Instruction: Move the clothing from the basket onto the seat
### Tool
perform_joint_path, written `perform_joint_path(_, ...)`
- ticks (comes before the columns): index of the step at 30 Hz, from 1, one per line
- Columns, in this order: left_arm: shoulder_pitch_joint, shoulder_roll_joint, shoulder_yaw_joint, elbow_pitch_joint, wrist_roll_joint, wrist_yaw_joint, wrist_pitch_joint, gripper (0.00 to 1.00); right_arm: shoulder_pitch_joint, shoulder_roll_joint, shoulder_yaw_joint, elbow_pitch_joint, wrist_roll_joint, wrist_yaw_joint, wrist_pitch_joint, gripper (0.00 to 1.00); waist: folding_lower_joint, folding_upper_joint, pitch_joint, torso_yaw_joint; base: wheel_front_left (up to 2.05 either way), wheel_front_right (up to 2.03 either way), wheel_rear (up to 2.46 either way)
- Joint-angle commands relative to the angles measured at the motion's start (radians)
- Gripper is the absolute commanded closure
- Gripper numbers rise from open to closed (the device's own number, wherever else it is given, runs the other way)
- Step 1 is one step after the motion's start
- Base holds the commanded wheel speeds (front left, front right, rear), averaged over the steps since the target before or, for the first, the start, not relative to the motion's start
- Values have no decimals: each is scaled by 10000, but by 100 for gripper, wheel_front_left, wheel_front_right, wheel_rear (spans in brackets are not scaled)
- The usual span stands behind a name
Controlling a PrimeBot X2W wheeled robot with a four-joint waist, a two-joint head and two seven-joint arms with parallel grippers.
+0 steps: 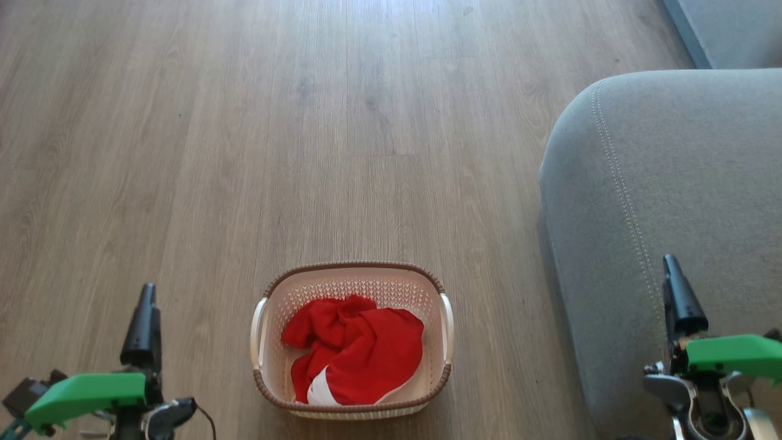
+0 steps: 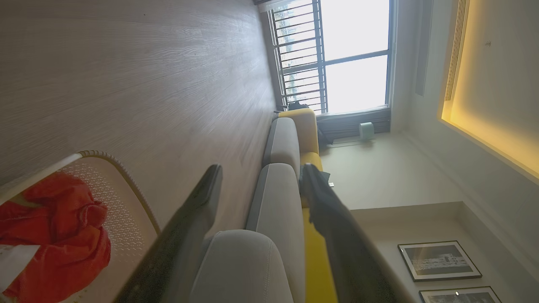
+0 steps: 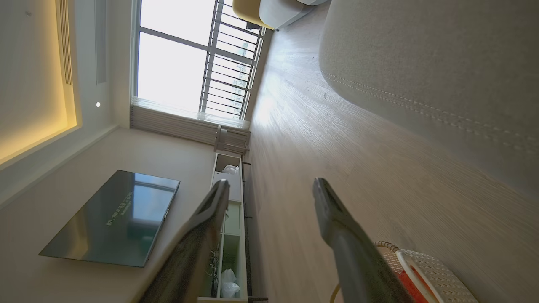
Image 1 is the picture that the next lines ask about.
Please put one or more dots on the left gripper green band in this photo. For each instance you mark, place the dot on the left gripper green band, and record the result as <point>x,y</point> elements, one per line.
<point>91,391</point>

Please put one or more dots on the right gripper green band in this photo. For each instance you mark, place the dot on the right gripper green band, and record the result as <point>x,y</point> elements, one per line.
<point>733,354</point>

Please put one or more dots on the red and white garment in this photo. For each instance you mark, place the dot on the red and white garment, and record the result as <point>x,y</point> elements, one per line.
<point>366,354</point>

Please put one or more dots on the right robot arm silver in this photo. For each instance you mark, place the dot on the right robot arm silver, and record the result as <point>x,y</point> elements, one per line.
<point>669,388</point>

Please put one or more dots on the cream plastic laundry basket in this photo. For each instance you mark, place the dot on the cream plastic laundry basket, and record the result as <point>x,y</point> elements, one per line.
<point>275,318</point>

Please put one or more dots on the left wrist teal connector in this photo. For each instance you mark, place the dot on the left wrist teal connector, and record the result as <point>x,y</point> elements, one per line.
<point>12,431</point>

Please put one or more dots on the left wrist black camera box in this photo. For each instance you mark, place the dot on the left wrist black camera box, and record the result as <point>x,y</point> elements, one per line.
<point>27,391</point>

